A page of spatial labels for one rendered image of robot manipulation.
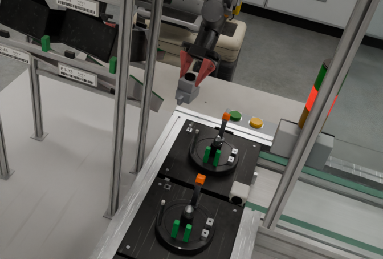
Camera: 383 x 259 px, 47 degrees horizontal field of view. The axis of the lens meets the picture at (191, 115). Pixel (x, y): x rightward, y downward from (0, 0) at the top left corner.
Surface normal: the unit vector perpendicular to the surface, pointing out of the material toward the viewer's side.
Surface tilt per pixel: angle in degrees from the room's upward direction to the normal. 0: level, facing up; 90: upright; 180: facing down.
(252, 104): 0
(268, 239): 90
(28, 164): 0
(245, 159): 0
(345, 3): 90
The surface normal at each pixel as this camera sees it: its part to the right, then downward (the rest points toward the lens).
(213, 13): -0.08, -0.10
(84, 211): 0.15, -0.76
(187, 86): -0.44, 0.44
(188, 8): -0.26, 0.59
